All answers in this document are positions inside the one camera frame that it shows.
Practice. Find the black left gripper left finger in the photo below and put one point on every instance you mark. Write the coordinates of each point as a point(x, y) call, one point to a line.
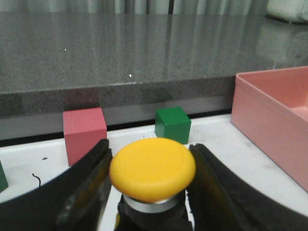
point(73, 201)

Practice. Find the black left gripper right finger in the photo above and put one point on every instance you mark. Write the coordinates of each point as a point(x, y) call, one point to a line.
point(221, 201)

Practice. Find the yellow push button switch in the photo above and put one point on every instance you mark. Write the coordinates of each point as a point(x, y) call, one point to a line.
point(152, 176)

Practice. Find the green cube block at left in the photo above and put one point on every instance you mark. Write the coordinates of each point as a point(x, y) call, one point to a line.
point(3, 181)

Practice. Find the green cube block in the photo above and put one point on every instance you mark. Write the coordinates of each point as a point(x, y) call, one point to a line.
point(172, 123)
point(3, 181)

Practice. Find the pink cube block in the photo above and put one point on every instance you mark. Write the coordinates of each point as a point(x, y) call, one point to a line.
point(83, 128)

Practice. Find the pink plastic bin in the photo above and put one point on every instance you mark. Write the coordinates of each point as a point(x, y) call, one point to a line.
point(271, 109)

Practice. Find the grey stone counter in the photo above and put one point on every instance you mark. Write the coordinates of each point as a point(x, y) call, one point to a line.
point(130, 65)

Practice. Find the white appliance in background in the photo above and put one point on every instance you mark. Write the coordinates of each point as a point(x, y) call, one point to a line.
point(294, 11)

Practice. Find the grey curtain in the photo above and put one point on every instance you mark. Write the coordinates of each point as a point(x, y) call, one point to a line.
point(176, 7)

